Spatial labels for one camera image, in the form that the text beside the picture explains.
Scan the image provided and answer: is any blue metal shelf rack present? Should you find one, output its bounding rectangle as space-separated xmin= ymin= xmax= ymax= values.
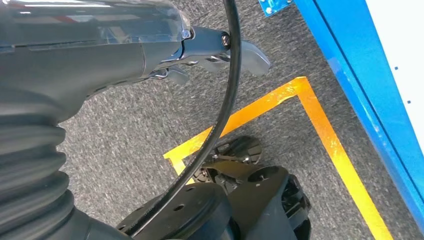
xmin=258 ymin=0 xmax=424 ymax=229

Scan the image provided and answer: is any yellow floor tape square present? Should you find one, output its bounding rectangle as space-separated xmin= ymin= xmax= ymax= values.
xmin=162 ymin=76 xmax=395 ymax=240

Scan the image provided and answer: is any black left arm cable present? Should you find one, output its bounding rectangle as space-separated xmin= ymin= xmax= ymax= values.
xmin=127 ymin=0 xmax=243 ymax=238

